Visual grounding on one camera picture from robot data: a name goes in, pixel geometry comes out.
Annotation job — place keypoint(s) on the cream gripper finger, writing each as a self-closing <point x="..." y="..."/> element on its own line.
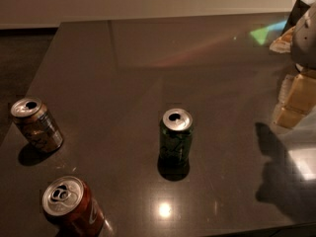
<point x="296" y="99"/>
<point x="283" y="43"/>

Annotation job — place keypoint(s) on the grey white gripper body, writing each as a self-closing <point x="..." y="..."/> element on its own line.
<point x="305" y="41"/>

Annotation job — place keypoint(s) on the green soda can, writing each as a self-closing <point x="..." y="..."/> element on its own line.
<point x="176" y="136"/>

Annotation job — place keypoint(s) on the red coke can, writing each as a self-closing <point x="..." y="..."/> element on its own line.
<point x="69" y="204"/>

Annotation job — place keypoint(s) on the brown and silver soda can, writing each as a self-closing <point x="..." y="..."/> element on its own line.
<point x="33" y="119"/>

